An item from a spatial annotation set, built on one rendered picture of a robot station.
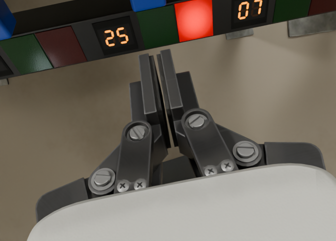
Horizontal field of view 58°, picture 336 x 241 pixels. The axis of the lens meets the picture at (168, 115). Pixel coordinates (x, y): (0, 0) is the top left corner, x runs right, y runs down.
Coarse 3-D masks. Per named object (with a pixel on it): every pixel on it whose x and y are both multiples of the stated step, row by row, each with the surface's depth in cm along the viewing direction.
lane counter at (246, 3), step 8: (232, 0) 24; (240, 0) 24; (248, 0) 24; (256, 0) 24; (264, 0) 24; (232, 8) 24; (240, 8) 24; (248, 8) 24; (256, 8) 24; (264, 8) 24; (232, 16) 25; (240, 16) 25; (248, 16) 25; (256, 16) 25; (264, 16) 25; (232, 24) 25; (240, 24) 25; (248, 24) 25
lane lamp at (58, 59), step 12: (36, 36) 24; (48, 36) 24; (60, 36) 24; (72, 36) 24; (48, 48) 25; (60, 48) 25; (72, 48) 25; (60, 60) 26; (72, 60) 26; (84, 60) 26
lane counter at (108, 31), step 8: (128, 16) 23; (96, 24) 24; (104, 24) 24; (112, 24) 24; (120, 24) 24; (128, 24) 24; (96, 32) 24; (104, 32) 24; (112, 32) 24; (120, 32) 24; (128, 32) 24; (104, 40) 25; (112, 40) 25; (120, 40) 25; (128, 40) 25; (104, 48) 25; (112, 48) 25; (120, 48) 26; (128, 48) 26; (136, 48) 26
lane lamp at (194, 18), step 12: (192, 0) 23; (204, 0) 23; (180, 12) 24; (192, 12) 24; (204, 12) 24; (180, 24) 25; (192, 24) 25; (204, 24) 25; (180, 36) 25; (192, 36) 26; (204, 36) 26
